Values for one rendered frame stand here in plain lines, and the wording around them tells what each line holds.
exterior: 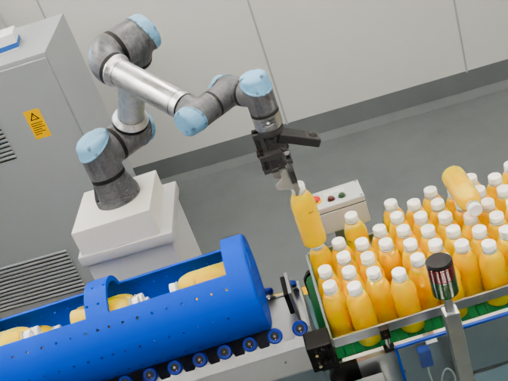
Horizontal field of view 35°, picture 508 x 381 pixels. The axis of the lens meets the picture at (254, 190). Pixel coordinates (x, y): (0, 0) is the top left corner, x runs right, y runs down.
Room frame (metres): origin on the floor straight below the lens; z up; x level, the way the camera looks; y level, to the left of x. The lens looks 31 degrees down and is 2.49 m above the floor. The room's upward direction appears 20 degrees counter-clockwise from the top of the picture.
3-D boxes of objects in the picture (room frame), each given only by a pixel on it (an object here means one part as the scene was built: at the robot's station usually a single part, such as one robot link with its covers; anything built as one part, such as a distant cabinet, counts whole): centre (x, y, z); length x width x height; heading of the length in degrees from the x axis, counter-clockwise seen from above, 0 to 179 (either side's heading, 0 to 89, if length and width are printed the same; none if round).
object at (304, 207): (1.89, -0.11, 1.24); 0.07 x 0.07 x 0.19
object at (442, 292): (1.49, -0.35, 1.18); 0.06 x 0.06 x 0.05
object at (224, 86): (1.96, -0.02, 1.63); 0.11 x 0.11 x 0.08; 36
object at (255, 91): (1.89, -0.09, 1.63); 0.09 x 0.08 x 0.11; 36
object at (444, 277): (1.49, -0.35, 1.23); 0.06 x 0.06 x 0.04
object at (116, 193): (2.37, 0.43, 1.29); 0.15 x 0.15 x 0.10
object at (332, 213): (2.15, -0.22, 1.05); 0.20 x 0.10 x 0.10; 86
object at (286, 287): (1.87, 0.01, 0.99); 0.10 x 0.02 x 0.12; 176
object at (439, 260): (1.49, -0.35, 1.18); 0.06 x 0.06 x 0.16
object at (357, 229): (2.02, -0.25, 0.99); 0.07 x 0.07 x 0.19
